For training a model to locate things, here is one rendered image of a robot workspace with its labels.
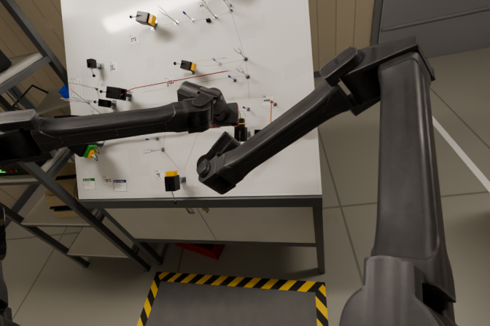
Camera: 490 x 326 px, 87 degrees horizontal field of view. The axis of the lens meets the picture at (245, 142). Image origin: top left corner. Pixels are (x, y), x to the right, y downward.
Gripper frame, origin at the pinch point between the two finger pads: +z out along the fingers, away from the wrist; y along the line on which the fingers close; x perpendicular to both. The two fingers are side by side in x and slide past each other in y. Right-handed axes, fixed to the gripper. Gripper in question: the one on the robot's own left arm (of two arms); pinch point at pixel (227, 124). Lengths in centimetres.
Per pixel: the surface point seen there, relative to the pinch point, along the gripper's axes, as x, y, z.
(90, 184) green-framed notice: 11, 77, 36
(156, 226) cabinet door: 31, 55, 65
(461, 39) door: -163, -229, 191
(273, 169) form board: 10.9, -14.0, 24.5
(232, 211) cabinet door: 26, 7, 47
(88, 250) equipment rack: 45, 122, 100
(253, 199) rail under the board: 22.0, -4.7, 29.5
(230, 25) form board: -46.8, -0.2, 5.3
